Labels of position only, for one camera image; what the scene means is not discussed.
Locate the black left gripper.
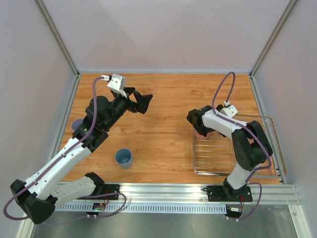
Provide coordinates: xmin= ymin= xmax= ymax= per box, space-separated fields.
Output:
xmin=104 ymin=87 xmax=153 ymax=131

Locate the blue plastic cup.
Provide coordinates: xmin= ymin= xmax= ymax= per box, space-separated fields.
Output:
xmin=115 ymin=148 xmax=133 ymax=169

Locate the pink plastic cup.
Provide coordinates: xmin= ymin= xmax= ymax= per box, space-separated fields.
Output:
xmin=194 ymin=130 xmax=208 ymax=140

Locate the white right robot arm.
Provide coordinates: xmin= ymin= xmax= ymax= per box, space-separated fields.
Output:
xmin=187 ymin=105 xmax=273 ymax=201

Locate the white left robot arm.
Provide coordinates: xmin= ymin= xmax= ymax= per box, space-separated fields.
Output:
xmin=10 ymin=87 xmax=153 ymax=225

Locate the purple plastic cup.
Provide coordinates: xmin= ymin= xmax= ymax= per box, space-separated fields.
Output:
xmin=71 ymin=118 xmax=83 ymax=131

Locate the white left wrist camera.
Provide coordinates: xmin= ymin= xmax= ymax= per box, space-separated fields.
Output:
xmin=107 ymin=74 xmax=127 ymax=98

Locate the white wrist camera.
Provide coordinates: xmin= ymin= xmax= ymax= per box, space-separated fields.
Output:
xmin=107 ymin=74 xmax=127 ymax=98
xmin=220 ymin=101 xmax=239 ymax=118

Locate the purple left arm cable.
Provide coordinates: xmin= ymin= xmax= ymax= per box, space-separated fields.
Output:
xmin=3 ymin=76 xmax=109 ymax=221

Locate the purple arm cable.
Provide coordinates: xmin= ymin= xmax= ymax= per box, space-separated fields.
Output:
xmin=211 ymin=71 xmax=272 ymax=174
xmin=3 ymin=76 xmax=109 ymax=221

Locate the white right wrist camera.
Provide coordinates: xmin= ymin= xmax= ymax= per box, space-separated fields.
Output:
xmin=220 ymin=101 xmax=239 ymax=118

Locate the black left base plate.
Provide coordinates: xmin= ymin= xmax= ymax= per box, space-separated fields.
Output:
xmin=89 ymin=183 xmax=121 ymax=200

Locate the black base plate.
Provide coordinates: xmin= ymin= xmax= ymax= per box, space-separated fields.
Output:
xmin=203 ymin=185 xmax=253 ymax=202
xmin=89 ymin=183 xmax=121 ymax=200

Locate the metal wire dish rack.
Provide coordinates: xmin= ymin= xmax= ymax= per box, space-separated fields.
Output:
xmin=192 ymin=114 xmax=285 ymax=179

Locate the aluminium front rail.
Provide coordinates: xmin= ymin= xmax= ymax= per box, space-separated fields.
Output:
xmin=119 ymin=183 xmax=302 ymax=205

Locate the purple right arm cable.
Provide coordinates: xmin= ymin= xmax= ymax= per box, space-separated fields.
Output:
xmin=211 ymin=71 xmax=272 ymax=174

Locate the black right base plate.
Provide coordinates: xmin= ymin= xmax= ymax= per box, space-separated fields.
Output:
xmin=203 ymin=185 xmax=253 ymax=202

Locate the aluminium frame post left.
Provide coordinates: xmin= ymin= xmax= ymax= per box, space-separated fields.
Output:
xmin=34 ymin=0 xmax=80 ymax=77

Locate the aluminium frame post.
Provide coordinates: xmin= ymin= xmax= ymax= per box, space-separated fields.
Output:
xmin=34 ymin=0 xmax=80 ymax=77
xmin=249 ymin=0 xmax=299 ymax=78

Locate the white slotted cable duct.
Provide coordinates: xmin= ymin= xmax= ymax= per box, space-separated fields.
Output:
xmin=56 ymin=201 xmax=226 ymax=214

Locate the aluminium frame post right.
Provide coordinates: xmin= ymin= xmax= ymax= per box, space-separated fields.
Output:
xmin=249 ymin=0 xmax=299 ymax=78

